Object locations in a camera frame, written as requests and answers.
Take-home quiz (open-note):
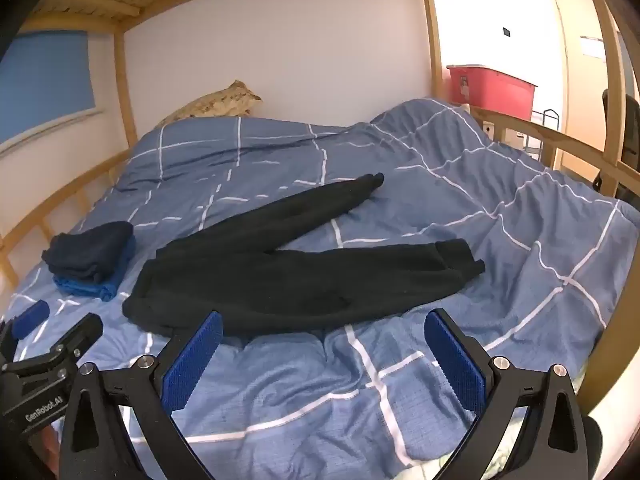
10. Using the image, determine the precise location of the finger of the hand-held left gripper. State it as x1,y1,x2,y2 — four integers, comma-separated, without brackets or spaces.
37,312,104,368
0,301,51,358

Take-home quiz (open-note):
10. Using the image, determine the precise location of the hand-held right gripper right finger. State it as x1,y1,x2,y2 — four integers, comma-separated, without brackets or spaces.
424,308,588,480

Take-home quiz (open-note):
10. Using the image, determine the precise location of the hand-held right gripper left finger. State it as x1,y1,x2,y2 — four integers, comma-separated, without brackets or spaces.
59,310,224,480

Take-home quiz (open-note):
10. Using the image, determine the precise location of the black knit sweater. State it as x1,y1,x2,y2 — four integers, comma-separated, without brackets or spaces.
121,172,487,338

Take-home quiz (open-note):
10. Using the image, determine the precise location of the folded blue garment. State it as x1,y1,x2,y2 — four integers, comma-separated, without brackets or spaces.
52,240,137,302

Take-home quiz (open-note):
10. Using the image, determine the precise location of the folded navy garment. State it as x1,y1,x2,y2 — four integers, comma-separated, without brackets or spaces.
41,220,136,283

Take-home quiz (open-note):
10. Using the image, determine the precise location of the blue checked blanket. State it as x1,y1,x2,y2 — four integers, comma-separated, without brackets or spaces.
0,97,632,480

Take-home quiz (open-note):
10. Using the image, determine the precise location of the blue window blind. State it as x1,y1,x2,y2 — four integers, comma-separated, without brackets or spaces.
0,30,97,146

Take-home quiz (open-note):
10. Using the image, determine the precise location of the beige patterned pillow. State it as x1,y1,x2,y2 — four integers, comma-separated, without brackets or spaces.
152,79,263,128

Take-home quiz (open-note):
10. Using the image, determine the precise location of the red storage bin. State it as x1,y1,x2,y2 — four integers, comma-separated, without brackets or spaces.
446,63,538,122

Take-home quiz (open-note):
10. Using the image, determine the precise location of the black chair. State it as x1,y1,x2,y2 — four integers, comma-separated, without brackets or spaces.
592,88,640,211

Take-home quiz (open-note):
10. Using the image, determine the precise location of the cream door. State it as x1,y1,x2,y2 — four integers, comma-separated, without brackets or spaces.
551,0,626,161

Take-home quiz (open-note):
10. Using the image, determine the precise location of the white paper sheet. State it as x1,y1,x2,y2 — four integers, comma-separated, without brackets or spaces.
580,36,607,59

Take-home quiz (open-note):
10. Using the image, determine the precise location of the wooden bunk bed frame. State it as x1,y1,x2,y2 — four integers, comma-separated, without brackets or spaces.
0,0,640,411

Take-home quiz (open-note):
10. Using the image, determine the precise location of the black wire rack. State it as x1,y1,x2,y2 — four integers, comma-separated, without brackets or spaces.
522,108,561,161

